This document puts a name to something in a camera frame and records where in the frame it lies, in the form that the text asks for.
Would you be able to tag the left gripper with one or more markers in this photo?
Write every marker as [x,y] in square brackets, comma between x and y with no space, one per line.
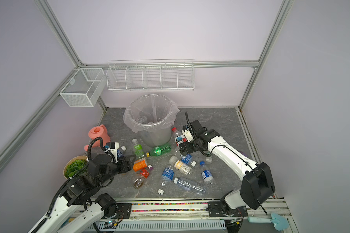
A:
[129,166]

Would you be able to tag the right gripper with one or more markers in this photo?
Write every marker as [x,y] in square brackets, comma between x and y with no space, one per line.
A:
[187,150]

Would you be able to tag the blue label crushed bottle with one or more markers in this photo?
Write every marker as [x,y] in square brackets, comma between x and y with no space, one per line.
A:
[188,160]

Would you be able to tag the long clear crushed bottle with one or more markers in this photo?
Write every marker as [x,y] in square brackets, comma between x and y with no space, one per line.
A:
[189,186]

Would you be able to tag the pocari sweat bottle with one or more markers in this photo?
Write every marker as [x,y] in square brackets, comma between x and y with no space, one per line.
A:
[121,151]
[166,179]

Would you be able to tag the tall clear bottle white cap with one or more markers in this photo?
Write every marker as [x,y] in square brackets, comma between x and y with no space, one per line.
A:
[142,120]

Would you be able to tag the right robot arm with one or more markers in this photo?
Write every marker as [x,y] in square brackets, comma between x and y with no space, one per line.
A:
[257,181]

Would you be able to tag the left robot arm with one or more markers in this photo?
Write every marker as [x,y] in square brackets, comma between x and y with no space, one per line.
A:
[70,210]

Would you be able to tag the grey mesh trash bin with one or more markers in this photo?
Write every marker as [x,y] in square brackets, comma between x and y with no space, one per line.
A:
[157,138]

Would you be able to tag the clear plastic bin liner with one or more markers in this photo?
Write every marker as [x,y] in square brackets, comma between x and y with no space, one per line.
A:
[152,112]

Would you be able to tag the orange label bottle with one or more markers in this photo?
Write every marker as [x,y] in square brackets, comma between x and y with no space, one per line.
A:
[140,164]

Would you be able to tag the cream label green-band bottle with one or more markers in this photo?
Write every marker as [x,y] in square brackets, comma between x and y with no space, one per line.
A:
[209,159]

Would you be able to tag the green label lime bottle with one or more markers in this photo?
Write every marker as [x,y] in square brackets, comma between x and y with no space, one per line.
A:
[137,149]

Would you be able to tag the red white label bottle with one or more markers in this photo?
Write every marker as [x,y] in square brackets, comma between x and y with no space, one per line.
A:
[178,136]

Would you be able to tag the red label small bottle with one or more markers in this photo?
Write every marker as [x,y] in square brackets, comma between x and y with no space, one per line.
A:
[145,172]

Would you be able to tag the brown tea bottle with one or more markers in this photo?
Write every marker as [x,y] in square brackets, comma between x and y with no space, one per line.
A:
[138,181]

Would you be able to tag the white yellow label bottle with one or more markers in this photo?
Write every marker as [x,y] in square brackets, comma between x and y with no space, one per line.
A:
[180,166]

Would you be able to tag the small blue-cap water bottle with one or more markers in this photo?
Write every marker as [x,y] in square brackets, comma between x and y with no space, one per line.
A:
[206,174]

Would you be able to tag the green soda bottle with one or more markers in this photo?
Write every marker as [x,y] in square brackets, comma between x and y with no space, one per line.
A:
[159,150]

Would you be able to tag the pink watering can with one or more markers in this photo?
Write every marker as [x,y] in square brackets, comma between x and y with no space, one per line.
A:
[100,131]

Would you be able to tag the bowl of green plant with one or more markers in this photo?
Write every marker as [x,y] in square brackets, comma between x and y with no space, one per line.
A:
[74,165]

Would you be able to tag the small white mesh basket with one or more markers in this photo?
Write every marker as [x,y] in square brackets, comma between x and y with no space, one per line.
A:
[84,88]

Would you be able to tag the teal garden shovel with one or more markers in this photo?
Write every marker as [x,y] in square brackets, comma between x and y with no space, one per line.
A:
[280,223]

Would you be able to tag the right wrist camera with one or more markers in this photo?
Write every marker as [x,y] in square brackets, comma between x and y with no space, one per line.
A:
[187,133]

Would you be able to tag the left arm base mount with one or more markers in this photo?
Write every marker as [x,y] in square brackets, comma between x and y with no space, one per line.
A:
[119,211]

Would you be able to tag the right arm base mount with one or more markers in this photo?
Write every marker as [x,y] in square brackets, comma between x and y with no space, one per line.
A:
[220,209]

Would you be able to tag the white slotted cable duct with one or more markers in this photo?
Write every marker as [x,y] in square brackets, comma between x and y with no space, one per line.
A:
[163,226]

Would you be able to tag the long white wire basket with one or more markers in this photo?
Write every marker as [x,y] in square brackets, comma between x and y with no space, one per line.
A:
[151,75]

